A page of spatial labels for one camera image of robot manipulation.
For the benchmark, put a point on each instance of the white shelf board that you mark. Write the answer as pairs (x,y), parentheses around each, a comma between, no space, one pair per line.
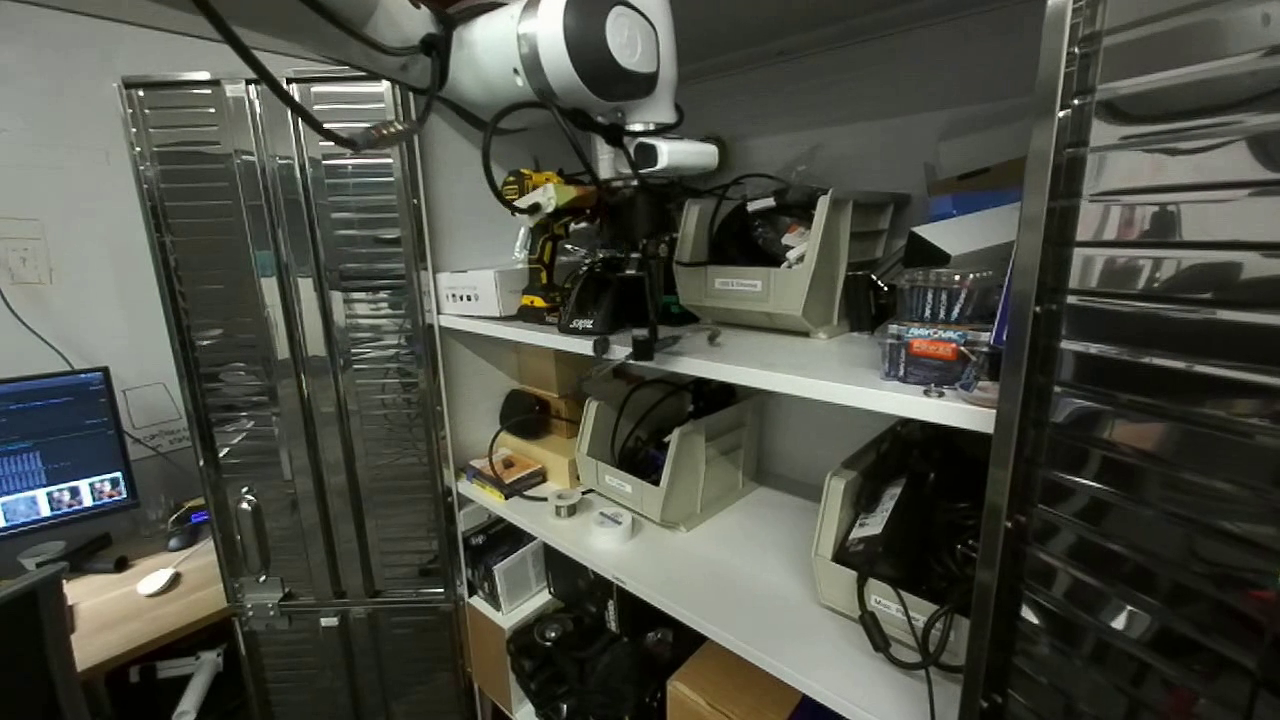
(744,574)
(800,366)

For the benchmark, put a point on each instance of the white plastic container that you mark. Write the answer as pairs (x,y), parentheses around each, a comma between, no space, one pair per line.
(513,574)

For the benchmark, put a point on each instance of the wooden desk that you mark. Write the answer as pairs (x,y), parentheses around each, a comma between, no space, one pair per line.
(124,621)

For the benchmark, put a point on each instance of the white computer mouse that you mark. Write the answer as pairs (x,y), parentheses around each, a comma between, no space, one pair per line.
(159,583)

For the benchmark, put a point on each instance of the tan flat box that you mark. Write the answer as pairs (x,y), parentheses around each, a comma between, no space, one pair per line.
(548,455)

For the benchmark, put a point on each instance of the dark desk gadget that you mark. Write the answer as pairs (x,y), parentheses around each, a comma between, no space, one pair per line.
(189,520)

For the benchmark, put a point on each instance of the grey plastic storage bin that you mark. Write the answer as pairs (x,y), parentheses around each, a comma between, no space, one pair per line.
(832,533)
(680,486)
(760,293)

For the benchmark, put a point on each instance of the black battery charger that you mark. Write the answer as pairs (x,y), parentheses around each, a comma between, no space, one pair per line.
(580,301)

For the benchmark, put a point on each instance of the black equipment pile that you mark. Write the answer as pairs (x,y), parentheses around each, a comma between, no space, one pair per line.
(585,653)

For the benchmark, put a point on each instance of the white box with icons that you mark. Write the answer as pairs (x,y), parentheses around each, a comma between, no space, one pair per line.
(479,293)

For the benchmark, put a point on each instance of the white pipe leg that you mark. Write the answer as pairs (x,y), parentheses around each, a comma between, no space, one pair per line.
(194,683)

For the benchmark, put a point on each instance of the white wall outlet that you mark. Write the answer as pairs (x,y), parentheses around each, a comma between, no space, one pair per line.
(26,253)

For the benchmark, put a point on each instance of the computer monitor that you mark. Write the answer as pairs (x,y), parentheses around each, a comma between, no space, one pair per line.
(60,446)

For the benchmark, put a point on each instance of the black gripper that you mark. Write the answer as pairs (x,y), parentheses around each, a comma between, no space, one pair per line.
(625,227)

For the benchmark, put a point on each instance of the white shelving unit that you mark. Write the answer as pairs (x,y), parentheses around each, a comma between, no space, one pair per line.
(825,135)

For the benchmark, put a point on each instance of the clear package with orange item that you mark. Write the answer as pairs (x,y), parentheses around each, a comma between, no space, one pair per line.
(932,357)

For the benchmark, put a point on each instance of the large cardboard box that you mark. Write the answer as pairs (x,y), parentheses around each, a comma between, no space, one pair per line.
(726,687)

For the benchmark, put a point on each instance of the black round device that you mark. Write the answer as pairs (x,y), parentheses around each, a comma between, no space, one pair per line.
(524,415)

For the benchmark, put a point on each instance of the steel tray rack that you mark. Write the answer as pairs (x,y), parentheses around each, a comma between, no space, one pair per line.
(360,334)
(1162,400)

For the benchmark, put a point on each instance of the white and blue box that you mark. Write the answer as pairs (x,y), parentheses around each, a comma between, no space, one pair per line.
(965,235)

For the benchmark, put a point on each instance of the clear plastic bit case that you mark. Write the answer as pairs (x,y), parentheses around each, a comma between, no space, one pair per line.
(944,299)

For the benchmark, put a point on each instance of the small cardboard box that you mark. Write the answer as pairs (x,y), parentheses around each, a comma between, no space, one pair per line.
(563,372)

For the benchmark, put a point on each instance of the narrow cardboard box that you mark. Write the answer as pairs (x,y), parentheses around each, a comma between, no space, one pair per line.
(487,653)

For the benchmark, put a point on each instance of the colourful book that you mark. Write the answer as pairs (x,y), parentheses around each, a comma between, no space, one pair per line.
(505,479)

